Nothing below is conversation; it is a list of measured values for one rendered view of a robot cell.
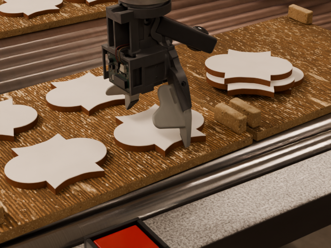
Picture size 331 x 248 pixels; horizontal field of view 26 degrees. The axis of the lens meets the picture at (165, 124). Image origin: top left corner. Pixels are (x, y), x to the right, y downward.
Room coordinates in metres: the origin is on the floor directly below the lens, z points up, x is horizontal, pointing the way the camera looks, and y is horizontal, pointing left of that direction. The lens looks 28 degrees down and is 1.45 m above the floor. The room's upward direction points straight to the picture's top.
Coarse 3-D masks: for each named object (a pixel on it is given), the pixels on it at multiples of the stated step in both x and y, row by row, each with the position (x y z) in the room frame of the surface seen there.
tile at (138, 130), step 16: (144, 112) 0.98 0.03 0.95; (192, 112) 0.98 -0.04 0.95; (128, 128) 0.93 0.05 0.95; (144, 128) 0.93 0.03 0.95; (176, 128) 0.93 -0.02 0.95; (192, 128) 0.93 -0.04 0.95; (128, 144) 0.88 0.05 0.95; (144, 144) 0.88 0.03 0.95; (160, 144) 0.88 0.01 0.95; (176, 144) 0.89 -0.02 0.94
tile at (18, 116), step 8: (0, 104) 1.01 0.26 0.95; (8, 104) 1.01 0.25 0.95; (0, 112) 0.98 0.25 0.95; (8, 112) 0.98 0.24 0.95; (16, 112) 0.98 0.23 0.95; (24, 112) 0.98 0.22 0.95; (32, 112) 0.98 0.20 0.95; (0, 120) 0.95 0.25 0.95; (8, 120) 0.95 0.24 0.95; (16, 120) 0.95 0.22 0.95; (24, 120) 0.95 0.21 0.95; (32, 120) 0.95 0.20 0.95; (0, 128) 0.93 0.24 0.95; (8, 128) 0.93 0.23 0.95; (16, 128) 0.93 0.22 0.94; (24, 128) 0.94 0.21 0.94; (0, 136) 0.91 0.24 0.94; (8, 136) 0.91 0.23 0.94
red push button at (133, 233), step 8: (120, 232) 0.70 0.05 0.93; (128, 232) 0.70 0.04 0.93; (136, 232) 0.70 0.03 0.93; (96, 240) 0.68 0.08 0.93; (104, 240) 0.68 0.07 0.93; (112, 240) 0.68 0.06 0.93; (120, 240) 0.68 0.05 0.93; (128, 240) 0.68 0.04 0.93; (136, 240) 0.68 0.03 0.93; (144, 240) 0.68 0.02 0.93
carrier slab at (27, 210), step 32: (0, 96) 1.06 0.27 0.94; (32, 96) 1.06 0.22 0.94; (32, 128) 0.95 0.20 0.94; (64, 128) 0.95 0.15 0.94; (96, 128) 0.95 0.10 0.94; (224, 128) 0.95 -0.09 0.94; (0, 160) 0.85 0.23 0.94; (128, 160) 0.85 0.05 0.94; (160, 160) 0.85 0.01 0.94; (192, 160) 0.86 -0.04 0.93; (0, 192) 0.77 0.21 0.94; (32, 192) 0.77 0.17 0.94; (64, 192) 0.77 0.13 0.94; (96, 192) 0.77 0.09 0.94; (128, 192) 0.80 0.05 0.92; (0, 224) 0.70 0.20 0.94; (32, 224) 0.71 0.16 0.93
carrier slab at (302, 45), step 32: (224, 32) 1.35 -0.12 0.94; (256, 32) 1.35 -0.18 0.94; (288, 32) 1.35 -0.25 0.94; (320, 32) 1.35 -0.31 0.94; (192, 64) 1.19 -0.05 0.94; (320, 64) 1.19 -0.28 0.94; (192, 96) 1.06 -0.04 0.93; (224, 96) 1.06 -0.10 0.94; (256, 96) 1.06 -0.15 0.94; (288, 96) 1.06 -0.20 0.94; (320, 96) 1.06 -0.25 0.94; (256, 128) 0.95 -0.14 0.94; (288, 128) 0.97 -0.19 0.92
